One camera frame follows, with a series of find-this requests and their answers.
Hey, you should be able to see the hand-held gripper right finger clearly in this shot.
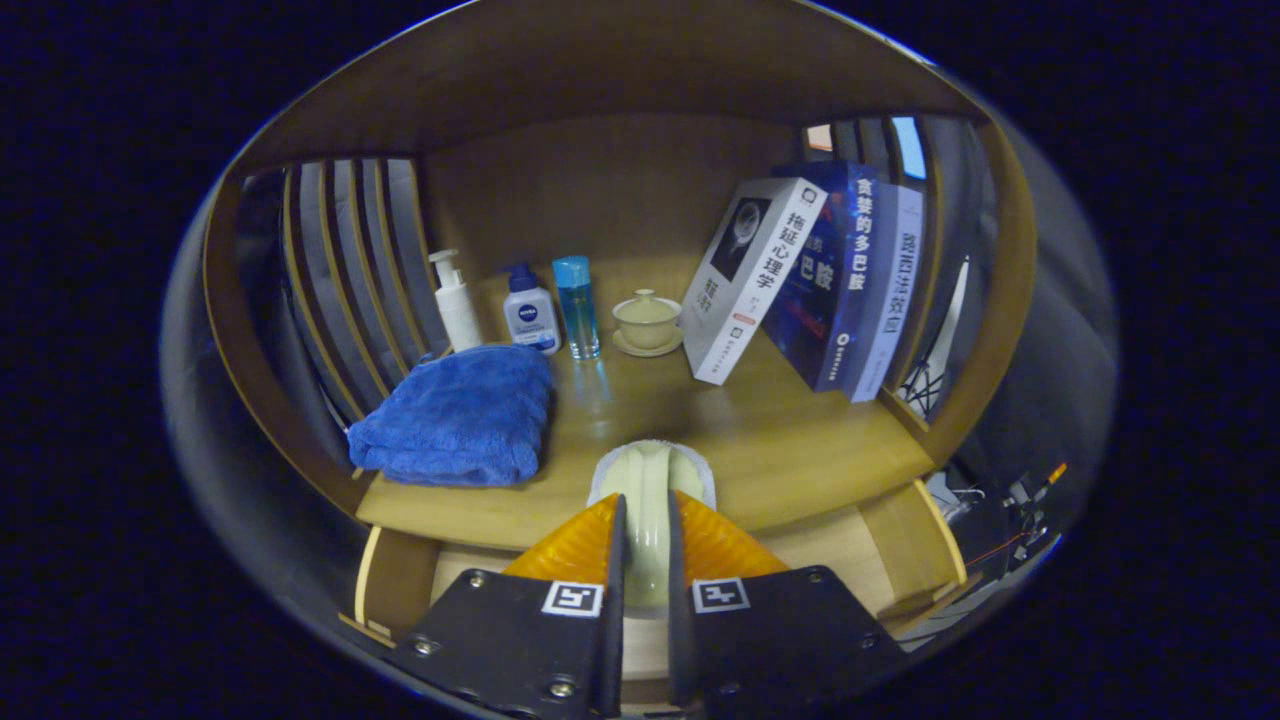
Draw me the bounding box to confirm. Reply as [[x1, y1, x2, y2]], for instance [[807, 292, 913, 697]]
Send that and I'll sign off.
[[667, 490, 906, 720]]

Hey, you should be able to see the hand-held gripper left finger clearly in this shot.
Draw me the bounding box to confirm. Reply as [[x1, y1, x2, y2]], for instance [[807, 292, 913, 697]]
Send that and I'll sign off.
[[390, 492, 629, 720]]

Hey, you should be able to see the cream scrub brush with handle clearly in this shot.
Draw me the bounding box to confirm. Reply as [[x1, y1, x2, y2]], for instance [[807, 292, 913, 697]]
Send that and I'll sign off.
[[586, 440, 718, 616]]

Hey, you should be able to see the wooden drawer with black knob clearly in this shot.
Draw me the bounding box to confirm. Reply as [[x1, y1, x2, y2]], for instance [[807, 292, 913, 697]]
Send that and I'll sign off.
[[340, 478, 969, 701]]

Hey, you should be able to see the wooden countertop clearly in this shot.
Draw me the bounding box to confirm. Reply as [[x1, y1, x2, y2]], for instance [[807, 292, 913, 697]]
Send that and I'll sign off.
[[355, 255, 936, 551]]

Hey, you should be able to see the wooden cabinet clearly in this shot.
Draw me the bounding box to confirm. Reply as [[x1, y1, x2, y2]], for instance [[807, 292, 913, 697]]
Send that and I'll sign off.
[[203, 0, 1041, 521]]

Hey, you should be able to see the folded blue towel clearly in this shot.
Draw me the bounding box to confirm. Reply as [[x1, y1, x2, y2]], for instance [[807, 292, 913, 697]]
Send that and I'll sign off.
[[346, 344, 556, 488]]

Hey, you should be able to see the cream lidded teacup with saucer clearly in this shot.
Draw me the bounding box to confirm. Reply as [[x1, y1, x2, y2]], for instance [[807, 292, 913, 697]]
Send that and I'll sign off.
[[612, 289, 686, 358]]

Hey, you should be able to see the clear blue bottle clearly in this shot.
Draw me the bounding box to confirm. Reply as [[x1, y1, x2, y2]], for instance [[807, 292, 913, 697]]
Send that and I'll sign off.
[[553, 256, 602, 361]]

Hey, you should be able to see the white bottle with blue cap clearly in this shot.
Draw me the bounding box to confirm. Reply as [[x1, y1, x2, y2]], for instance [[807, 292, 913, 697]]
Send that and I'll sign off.
[[503, 263, 561, 355]]

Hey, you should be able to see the white book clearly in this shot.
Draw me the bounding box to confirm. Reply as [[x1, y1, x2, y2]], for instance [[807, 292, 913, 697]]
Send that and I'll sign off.
[[680, 178, 829, 386]]

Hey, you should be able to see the white pump bottle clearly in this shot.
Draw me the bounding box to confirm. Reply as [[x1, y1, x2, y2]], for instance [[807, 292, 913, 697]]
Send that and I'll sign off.
[[429, 249, 483, 353]]

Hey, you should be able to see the dark blue book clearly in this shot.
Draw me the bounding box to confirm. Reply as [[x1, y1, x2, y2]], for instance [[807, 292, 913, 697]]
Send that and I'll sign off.
[[762, 160, 881, 393]]

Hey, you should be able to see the black device with orange tip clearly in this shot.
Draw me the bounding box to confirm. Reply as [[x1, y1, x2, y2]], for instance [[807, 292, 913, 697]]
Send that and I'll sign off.
[[1005, 462, 1069, 531]]

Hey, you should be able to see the light blue book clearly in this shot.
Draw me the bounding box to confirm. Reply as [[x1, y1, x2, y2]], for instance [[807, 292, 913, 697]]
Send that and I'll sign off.
[[850, 183, 926, 403]]

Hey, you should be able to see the tangle of thin cables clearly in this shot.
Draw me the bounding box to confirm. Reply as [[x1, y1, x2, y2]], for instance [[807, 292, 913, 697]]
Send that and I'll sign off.
[[930, 470, 1031, 571]]

